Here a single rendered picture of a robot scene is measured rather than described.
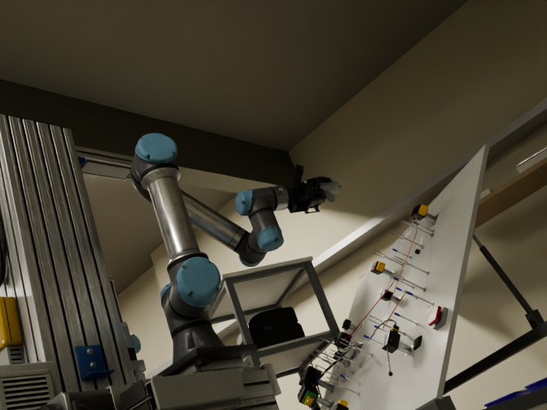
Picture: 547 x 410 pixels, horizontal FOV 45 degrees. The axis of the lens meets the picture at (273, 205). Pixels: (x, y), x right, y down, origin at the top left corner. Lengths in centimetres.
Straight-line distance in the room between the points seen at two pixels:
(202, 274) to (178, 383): 33
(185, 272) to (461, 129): 384
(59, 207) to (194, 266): 49
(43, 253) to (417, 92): 414
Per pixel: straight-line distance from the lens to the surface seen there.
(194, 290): 169
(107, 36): 441
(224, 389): 159
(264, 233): 187
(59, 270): 188
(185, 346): 179
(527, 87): 516
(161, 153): 188
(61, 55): 447
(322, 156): 597
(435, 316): 207
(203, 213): 200
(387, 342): 221
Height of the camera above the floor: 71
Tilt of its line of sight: 25 degrees up
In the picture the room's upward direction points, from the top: 22 degrees counter-clockwise
